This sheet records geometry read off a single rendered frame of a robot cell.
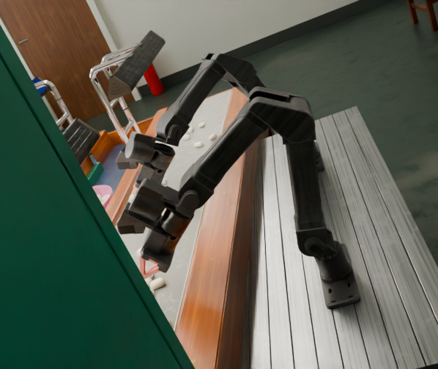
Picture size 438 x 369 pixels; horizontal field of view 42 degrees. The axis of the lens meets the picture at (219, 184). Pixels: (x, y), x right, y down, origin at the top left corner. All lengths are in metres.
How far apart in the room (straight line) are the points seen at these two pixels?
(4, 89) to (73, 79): 5.79
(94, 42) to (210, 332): 5.30
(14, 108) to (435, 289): 0.85
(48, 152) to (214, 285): 0.67
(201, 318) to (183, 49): 5.12
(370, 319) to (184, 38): 5.17
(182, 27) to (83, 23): 1.01
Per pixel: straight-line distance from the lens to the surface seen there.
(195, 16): 6.05
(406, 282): 1.21
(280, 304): 1.26
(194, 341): 1.12
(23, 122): 0.62
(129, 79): 1.92
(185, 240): 1.50
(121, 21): 6.17
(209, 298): 1.21
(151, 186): 1.16
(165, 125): 1.51
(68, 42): 6.31
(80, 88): 6.42
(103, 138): 2.67
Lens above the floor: 1.44
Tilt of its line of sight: 24 degrees down
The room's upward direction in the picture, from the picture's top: 24 degrees counter-clockwise
